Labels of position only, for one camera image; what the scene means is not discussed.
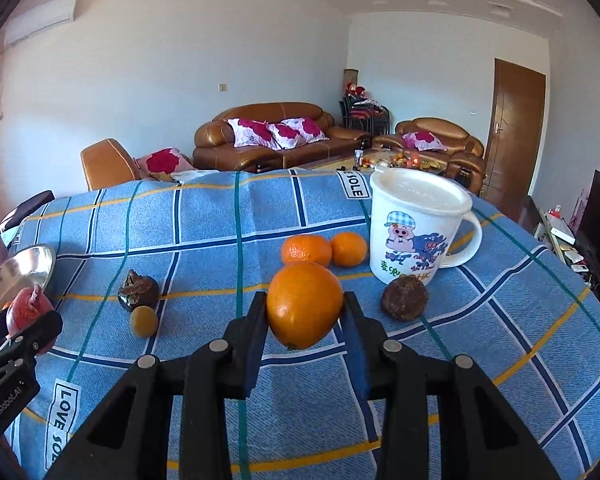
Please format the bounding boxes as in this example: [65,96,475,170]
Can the brown wooden door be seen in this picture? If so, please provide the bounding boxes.
[481,58,547,201]

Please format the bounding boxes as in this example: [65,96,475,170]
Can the tufted brown leather armchair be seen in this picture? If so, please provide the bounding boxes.
[375,117,486,196]

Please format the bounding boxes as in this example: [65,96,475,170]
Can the pile of snacks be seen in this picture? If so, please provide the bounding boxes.
[352,151,446,171]

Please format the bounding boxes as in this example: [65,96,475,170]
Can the small yellow-brown fruit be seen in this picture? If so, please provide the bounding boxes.
[130,306,159,337]

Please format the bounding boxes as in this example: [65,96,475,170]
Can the pink pillow red flower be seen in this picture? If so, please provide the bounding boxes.
[135,148,193,181]

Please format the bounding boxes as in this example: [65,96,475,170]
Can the stack of dark chairs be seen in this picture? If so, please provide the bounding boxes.
[339,92,391,133]

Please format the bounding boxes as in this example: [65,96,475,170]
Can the brown leather three-seat sofa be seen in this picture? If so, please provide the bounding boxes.
[192,102,373,173]

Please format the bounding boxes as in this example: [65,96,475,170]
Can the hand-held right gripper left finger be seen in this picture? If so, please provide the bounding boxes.
[45,290,268,480]

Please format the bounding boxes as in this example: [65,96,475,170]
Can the wooden coffee table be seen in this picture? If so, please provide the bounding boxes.
[292,147,456,178]

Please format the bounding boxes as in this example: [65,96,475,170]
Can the plain brown leather armchair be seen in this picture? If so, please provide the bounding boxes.
[80,138,143,192]

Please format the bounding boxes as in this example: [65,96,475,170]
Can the white cloth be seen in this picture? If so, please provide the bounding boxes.
[172,169,217,184]

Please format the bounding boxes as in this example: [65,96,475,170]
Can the rough brown round fruit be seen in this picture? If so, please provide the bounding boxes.
[380,274,429,321]

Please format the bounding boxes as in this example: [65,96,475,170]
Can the cluttered television stand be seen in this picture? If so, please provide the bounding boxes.
[530,195,600,321]

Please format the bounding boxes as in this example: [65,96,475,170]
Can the steel bowl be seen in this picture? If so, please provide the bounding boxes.
[0,244,57,318]

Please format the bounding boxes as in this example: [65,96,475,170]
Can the large orange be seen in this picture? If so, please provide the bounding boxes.
[266,261,344,351]

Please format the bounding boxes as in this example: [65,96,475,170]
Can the white cartoon-print mug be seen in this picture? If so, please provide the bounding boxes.
[368,167,483,286]

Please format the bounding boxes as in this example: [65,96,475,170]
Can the dark padded stool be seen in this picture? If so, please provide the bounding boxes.
[0,190,56,233]

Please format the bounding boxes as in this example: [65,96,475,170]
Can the small tangerine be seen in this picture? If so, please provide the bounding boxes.
[281,234,333,267]
[330,231,369,268]

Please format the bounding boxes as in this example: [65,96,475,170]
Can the red pomegranate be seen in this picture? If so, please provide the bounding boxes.
[6,284,57,356]

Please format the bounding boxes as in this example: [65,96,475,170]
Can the white pillow red flowers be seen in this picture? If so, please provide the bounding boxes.
[227,118,277,149]
[280,117,328,143]
[402,131,446,152]
[267,122,302,151]

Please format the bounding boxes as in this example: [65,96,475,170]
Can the white air conditioner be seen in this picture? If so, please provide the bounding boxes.
[5,0,77,43]

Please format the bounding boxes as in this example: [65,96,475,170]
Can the dark brown stemmed fruit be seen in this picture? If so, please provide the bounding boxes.
[117,269,159,313]

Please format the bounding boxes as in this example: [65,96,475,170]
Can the blue plaid tablecloth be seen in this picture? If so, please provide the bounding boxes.
[0,167,600,480]

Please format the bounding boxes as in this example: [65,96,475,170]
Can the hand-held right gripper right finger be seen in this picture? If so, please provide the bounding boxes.
[341,290,566,480]

